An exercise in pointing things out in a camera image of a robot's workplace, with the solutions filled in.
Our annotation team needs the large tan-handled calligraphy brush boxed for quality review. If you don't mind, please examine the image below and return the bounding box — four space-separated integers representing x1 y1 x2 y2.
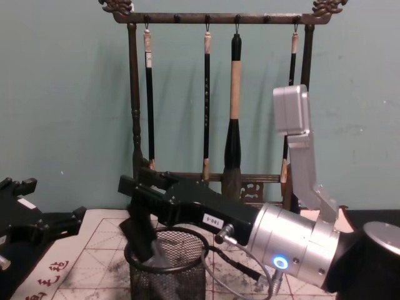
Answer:
221 14 244 200

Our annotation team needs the thin black calligraphy brush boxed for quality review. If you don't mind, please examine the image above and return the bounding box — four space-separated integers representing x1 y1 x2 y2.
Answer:
202 14 214 182
142 14 157 172
279 14 301 192

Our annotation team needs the dark wooden brush rack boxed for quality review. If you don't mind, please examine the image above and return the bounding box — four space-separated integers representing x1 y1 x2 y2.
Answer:
98 0 349 211

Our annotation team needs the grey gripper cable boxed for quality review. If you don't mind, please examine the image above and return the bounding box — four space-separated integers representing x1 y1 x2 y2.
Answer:
199 224 284 300

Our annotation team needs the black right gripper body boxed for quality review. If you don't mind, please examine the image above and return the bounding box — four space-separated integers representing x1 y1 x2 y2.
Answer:
159 179 260 248

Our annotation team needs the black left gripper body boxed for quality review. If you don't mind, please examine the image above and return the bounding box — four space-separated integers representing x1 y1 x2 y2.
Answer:
0 186 45 251

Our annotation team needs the thick black brush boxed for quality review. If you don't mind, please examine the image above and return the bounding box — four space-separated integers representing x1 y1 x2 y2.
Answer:
120 199 176 269

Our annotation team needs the black mesh pen holder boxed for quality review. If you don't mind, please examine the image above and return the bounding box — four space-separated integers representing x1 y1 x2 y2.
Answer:
124 226 207 300

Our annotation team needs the white gridded felt mat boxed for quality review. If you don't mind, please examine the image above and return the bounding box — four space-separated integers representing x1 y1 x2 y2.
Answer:
17 206 357 300

